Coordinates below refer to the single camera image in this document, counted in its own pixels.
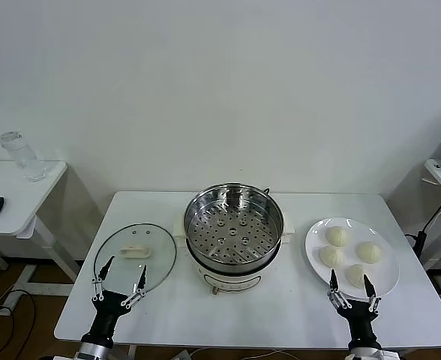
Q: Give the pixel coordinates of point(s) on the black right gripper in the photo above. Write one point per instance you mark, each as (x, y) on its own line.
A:
(359, 322)

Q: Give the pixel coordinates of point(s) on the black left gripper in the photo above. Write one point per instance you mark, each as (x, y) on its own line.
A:
(106, 315)

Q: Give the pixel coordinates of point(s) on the white steamed baozi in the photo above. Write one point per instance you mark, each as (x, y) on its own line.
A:
(354, 276)
(369, 252)
(331, 257)
(336, 237)

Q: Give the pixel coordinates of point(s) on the round glass pot lid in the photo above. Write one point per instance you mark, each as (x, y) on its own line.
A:
(158, 243)

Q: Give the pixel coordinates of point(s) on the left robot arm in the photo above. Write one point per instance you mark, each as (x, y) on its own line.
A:
(93, 348)

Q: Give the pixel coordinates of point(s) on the stainless steel steamer basket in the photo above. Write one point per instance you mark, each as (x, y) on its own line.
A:
(235, 232)

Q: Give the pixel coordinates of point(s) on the white round plate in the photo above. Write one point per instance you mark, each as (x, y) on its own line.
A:
(387, 270)

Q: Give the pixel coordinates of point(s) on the white electric cooking pot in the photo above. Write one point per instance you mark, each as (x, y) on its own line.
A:
(231, 281)

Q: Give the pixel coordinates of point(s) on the white side table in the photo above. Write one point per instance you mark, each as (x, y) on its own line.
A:
(14, 187)

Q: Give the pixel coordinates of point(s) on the clear glass jar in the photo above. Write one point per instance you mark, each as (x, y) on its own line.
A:
(25, 157)

